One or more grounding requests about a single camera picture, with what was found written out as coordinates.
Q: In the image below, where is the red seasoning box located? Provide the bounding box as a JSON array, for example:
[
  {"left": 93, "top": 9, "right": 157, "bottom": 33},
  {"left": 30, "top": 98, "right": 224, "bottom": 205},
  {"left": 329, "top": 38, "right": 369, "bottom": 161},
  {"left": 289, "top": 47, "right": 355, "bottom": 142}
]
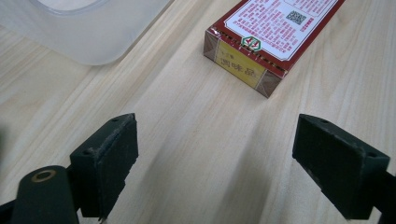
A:
[{"left": 203, "top": 0, "right": 347, "bottom": 99}]

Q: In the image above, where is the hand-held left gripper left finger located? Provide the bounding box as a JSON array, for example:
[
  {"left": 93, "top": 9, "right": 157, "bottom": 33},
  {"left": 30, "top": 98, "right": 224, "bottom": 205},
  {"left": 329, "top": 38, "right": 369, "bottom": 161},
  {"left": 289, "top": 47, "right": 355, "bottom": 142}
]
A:
[{"left": 68, "top": 112, "right": 140, "bottom": 221}]

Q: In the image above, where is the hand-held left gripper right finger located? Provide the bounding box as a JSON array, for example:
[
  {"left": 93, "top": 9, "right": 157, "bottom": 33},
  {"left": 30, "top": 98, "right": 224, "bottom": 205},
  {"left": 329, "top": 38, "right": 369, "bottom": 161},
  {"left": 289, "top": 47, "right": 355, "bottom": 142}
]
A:
[{"left": 291, "top": 113, "right": 391, "bottom": 220}]

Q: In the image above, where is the white translucent plastic container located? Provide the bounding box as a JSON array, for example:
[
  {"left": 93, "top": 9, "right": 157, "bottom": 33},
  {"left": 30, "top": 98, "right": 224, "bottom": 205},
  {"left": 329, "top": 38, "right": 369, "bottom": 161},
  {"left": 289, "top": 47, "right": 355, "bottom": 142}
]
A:
[{"left": 0, "top": 0, "right": 176, "bottom": 66}]

